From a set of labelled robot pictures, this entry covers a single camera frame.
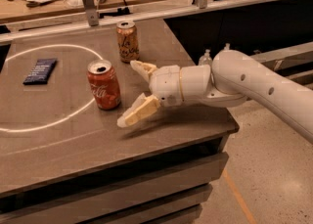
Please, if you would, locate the grey counter drawer cabinet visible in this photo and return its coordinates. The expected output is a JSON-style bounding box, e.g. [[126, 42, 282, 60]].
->
[[1, 138, 228, 224]]

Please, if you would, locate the red coke can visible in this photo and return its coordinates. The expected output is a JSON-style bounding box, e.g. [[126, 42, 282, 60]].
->
[[87, 60, 121, 110]]

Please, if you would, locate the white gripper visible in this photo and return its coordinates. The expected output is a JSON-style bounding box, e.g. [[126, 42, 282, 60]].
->
[[117, 61, 182, 128]]

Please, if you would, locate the grey metal rail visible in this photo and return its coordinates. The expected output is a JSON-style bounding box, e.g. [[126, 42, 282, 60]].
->
[[0, 0, 313, 45]]

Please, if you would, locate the grey metal post left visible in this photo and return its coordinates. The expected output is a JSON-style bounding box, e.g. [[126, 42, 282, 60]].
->
[[82, 0, 99, 26]]

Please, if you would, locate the clear sanitizer bottle right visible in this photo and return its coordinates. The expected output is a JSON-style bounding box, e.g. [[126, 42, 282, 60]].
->
[[224, 43, 230, 50]]

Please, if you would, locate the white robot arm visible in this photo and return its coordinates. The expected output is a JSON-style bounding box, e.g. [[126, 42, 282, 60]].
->
[[117, 50, 313, 142]]

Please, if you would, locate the gold LaCroix can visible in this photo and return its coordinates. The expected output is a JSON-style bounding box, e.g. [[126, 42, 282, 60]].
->
[[116, 21, 139, 63]]

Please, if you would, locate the dark blue snack bar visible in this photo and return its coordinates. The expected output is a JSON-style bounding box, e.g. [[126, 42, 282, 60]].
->
[[22, 59, 57, 85]]

